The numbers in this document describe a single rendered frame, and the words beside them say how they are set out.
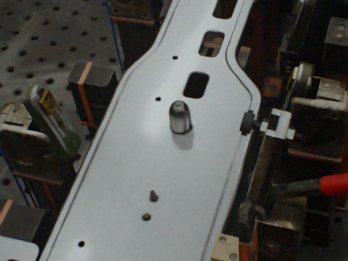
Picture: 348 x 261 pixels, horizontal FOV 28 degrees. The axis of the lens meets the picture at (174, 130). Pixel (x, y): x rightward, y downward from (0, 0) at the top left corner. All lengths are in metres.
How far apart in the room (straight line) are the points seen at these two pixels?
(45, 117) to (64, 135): 0.05
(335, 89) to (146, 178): 0.28
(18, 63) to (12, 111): 0.56
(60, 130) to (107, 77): 0.15
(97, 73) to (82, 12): 0.55
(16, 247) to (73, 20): 0.79
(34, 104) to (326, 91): 0.39
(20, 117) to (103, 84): 0.15
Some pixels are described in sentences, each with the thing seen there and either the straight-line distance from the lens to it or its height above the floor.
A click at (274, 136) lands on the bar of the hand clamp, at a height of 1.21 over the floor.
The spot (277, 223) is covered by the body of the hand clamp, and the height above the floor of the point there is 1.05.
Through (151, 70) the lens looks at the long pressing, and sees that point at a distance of 1.09.
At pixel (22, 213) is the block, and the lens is 1.01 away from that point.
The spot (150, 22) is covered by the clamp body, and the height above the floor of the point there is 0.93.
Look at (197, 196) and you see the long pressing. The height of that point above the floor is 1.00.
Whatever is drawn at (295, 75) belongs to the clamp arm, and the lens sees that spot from 0.95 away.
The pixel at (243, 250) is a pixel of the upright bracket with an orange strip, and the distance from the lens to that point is 0.75.
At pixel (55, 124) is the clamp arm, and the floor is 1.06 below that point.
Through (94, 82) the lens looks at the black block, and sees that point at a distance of 1.10.
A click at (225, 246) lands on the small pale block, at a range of 0.84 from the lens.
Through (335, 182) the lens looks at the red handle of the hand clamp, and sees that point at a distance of 0.80.
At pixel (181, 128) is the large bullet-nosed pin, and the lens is 1.00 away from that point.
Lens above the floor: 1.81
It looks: 53 degrees down
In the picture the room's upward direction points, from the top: 9 degrees counter-clockwise
